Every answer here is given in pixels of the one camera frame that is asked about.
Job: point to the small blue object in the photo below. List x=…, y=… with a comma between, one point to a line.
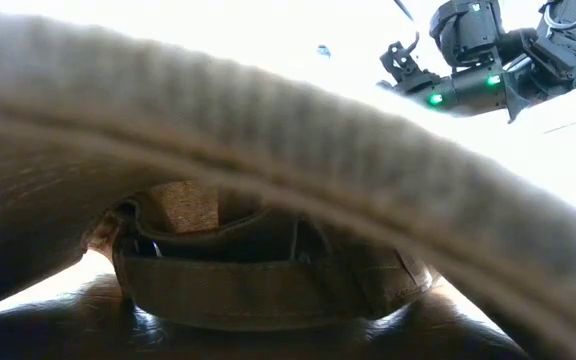
x=324, y=51

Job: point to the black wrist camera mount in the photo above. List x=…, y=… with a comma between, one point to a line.
x=403, y=65

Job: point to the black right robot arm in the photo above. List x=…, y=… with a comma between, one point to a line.
x=468, y=30

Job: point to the beige cap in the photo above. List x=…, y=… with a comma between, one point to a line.
x=268, y=130

